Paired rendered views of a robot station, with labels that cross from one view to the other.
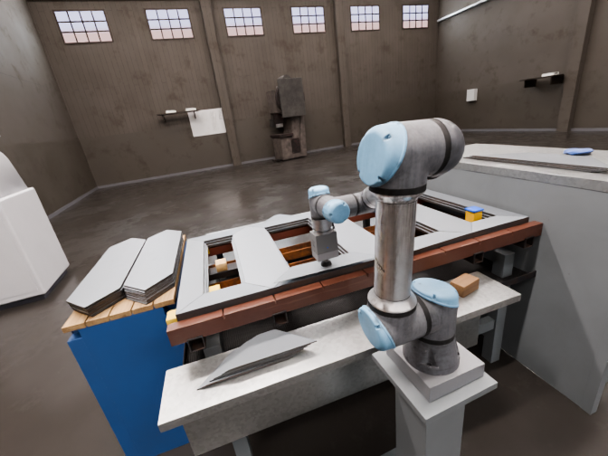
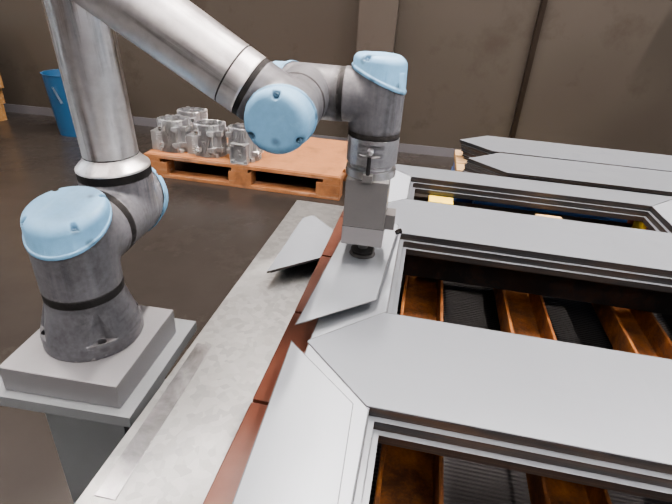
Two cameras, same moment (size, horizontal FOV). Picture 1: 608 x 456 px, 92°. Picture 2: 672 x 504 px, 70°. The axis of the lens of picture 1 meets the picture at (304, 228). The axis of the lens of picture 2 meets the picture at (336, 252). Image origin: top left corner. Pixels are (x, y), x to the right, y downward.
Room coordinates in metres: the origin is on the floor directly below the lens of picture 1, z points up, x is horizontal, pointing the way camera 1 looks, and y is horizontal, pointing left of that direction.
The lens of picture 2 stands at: (1.26, -0.72, 1.24)
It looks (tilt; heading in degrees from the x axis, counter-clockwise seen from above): 28 degrees down; 115
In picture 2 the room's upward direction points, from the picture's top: 4 degrees clockwise
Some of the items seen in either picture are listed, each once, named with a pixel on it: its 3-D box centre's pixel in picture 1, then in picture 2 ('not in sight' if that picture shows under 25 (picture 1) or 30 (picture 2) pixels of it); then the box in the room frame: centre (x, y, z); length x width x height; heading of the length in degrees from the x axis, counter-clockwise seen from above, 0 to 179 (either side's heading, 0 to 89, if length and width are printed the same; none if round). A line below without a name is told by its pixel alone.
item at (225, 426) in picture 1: (349, 357); not in sight; (0.92, -0.11, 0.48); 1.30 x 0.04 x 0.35; 105
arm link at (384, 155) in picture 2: (322, 222); (372, 151); (1.01, -0.07, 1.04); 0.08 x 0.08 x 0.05
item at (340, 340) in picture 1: (356, 333); (256, 340); (0.84, -0.14, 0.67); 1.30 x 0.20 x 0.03; 105
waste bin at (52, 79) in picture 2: not in sight; (77, 101); (-2.65, 2.16, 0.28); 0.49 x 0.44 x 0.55; 18
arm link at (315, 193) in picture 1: (319, 202); (375, 95); (1.00, -0.07, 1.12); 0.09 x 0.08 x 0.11; 18
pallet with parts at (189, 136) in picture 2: not in sight; (261, 143); (-0.82, 2.30, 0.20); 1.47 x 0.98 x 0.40; 18
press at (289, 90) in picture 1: (284, 118); not in sight; (11.15, 0.18, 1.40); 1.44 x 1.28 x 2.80; 108
